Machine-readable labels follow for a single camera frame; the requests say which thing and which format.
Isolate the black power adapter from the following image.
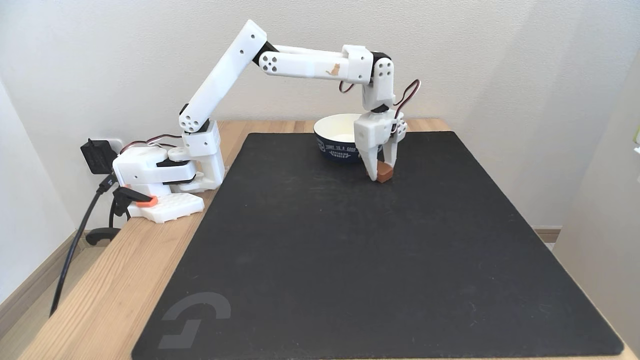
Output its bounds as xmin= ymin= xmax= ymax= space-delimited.
xmin=80 ymin=138 xmax=119 ymax=175

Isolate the red black base servo cable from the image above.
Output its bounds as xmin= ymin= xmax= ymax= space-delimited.
xmin=119 ymin=133 xmax=184 ymax=155

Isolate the red black wrist servo cable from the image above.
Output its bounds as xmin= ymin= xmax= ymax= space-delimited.
xmin=338 ymin=78 xmax=422 ymax=135

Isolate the black power cable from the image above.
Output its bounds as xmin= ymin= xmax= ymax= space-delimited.
xmin=49 ymin=172 xmax=119 ymax=318

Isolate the black clamp orange trigger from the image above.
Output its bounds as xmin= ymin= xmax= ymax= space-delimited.
xmin=85 ymin=185 xmax=159 ymax=247

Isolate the wooden baseboard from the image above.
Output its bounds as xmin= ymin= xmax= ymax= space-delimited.
xmin=532 ymin=225 xmax=562 ymax=245
xmin=0 ymin=230 xmax=96 ymax=341

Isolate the black desk mat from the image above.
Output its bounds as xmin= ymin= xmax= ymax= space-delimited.
xmin=131 ymin=131 xmax=625 ymax=360

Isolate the navy white paper bowl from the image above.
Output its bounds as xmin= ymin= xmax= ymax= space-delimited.
xmin=313 ymin=113 xmax=387 ymax=164

